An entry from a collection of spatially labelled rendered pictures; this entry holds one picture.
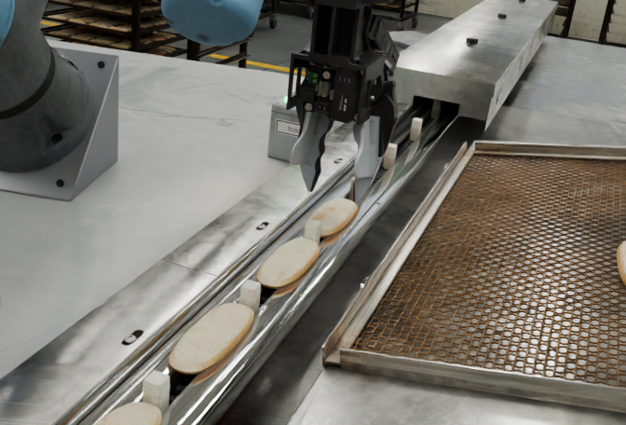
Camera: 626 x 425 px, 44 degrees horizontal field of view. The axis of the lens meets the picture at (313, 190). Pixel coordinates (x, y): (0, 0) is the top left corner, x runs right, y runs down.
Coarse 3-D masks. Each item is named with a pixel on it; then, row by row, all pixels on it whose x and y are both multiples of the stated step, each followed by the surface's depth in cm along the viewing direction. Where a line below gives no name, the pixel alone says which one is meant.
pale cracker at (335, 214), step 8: (336, 200) 81; (344, 200) 82; (320, 208) 80; (328, 208) 79; (336, 208) 80; (344, 208) 80; (352, 208) 80; (312, 216) 77; (320, 216) 77; (328, 216) 77; (336, 216) 78; (344, 216) 78; (352, 216) 80; (328, 224) 76; (336, 224) 76; (344, 224) 77; (320, 232) 75; (328, 232) 75; (336, 232) 76
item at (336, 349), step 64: (448, 192) 78; (512, 192) 78; (576, 192) 77; (448, 256) 64; (512, 256) 63; (576, 256) 62; (512, 320) 53; (448, 384) 46; (512, 384) 44; (576, 384) 43
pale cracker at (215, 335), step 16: (224, 304) 60; (240, 304) 60; (208, 320) 57; (224, 320) 58; (240, 320) 58; (192, 336) 55; (208, 336) 55; (224, 336) 56; (240, 336) 57; (176, 352) 54; (192, 352) 53; (208, 352) 54; (224, 352) 55; (176, 368) 52; (192, 368) 52; (208, 368) 53
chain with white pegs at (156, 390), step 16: (432, 112) 123; (416, 128) 110; (384, 160) 98; (352, 192) 86; (320, 224) 73; (320, 240) 77; (240, 288) 61; (256, 288) 61; (256, 304) 61; (144, 384) 48; (160, 384) 48; (176, 384) 53; (144, 400) 49; (160, 400) 48
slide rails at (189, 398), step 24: (408, 120) 116; (336, 192) 86; (360, 216) 81; (288, 240) 73; (336, 240) 75; (312, 264) 70; (288, 288) 65; (264, 312) 61; (168, 360) 54; (192, 384) 52; (96, 408) 48; (168, 408) 49; (192, 408) 49
